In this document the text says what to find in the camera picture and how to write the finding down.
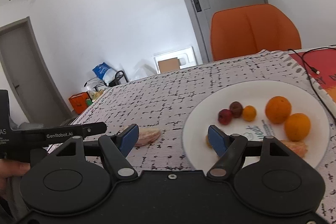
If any patterned white tablecloth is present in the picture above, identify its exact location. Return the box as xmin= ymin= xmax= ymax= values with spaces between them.
xmin=75 ymin=51 xmax=335 ymax=223

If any orange cardboard box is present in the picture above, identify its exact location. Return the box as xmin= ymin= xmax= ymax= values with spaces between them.
xmin=68 ymin=92 xmax=92 ymax=115

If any dark red plum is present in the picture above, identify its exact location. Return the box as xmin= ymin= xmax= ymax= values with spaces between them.
xmin=229 ymin=101 xmax=243 ymax=118
xmin=218 ymin=109 xmax=233 ymax=125

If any white foam packaging board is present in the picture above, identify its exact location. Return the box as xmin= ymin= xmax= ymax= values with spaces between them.
xmin=154 ymin=47 xmax=197 ymax=74

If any black cable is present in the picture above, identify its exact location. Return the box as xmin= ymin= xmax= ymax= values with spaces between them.
xmin=287 ymin=47 xmax=336 ymax=119

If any black metal rack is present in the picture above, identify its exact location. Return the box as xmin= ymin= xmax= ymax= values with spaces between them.
xmin=84 ymin=71 xmax=129 ymax=92

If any large orange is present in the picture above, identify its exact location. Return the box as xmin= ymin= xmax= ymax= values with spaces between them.
xmin=265 ymin=96 xmax=291 ymax=124

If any red orange placemat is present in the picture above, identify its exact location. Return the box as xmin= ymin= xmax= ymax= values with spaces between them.
xmin=289 ymin=47 xmax=336 ymax=102

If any small tangerine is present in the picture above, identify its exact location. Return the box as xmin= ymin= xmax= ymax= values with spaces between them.
xmin=241 ymin=105 xmax=257 ymax=122

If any person's left hand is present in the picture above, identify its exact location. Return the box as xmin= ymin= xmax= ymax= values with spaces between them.
xmin=0 ymin=159 xmax=31 ymax=199

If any peeled grapefruit segment short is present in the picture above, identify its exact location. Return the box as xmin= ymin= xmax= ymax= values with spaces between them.
xmin=281 ymin=140 xmax=308 ymax=158

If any orange chair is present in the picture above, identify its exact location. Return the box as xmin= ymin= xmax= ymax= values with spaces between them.
xmin=210 ymin=4 xmax=302 ymax=61

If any green-brown kiwi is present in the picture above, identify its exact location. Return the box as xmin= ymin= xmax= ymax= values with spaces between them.
xmin=206 ymin=135 xmax=213 ymax=149

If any white ceramic plate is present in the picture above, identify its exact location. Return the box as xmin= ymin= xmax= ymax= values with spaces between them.
xmin=182 ymin=80 xmax=330 ymax=172

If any peeled grapefruit segment long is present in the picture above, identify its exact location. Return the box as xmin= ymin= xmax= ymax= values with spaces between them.
xmin=121 ymin=126 xmax=161 ymax=148

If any blue white plastic bag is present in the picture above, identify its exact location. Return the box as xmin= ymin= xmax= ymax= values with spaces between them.
xmin=92 ymin=62 xmax=116 ymax=85

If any medium orange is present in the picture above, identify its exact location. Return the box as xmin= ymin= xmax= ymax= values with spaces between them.
xmin=284 ymin=113 xmax=311 ymax=141

